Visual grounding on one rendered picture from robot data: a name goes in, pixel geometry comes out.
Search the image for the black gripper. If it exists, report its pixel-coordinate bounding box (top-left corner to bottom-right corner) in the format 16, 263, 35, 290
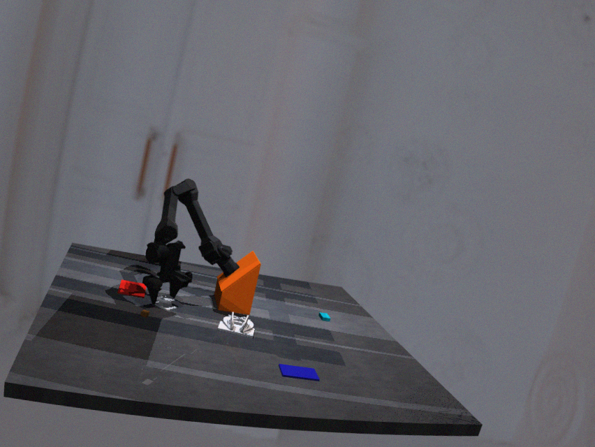
142, 262, 181, 305

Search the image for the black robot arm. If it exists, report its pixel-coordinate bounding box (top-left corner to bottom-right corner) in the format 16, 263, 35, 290
145, 179, 239, 288

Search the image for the blue flat plate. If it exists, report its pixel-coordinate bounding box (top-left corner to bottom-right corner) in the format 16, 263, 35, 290
279, 364, 319, 381

